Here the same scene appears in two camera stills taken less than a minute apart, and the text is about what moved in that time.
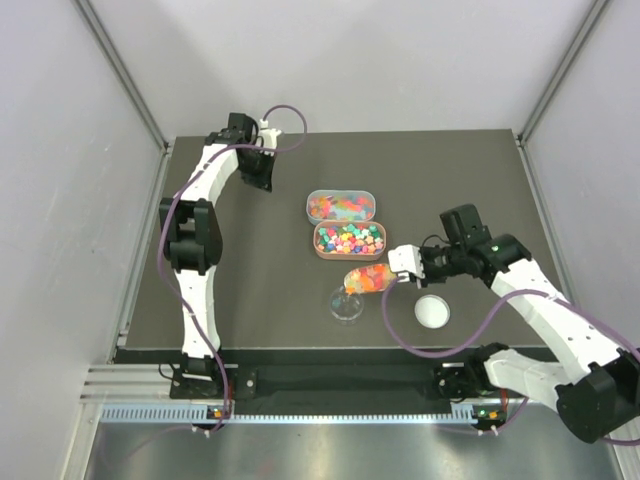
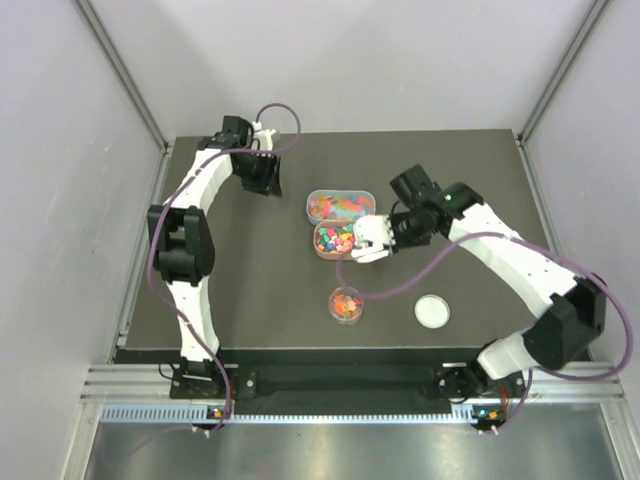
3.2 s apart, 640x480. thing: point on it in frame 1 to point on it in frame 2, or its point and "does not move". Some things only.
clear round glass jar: x=345 y=308 does not move
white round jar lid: x=432 y=311 does not move
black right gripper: x=428 y=279 to x=401 y=244
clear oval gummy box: x=340 y=206 does not move
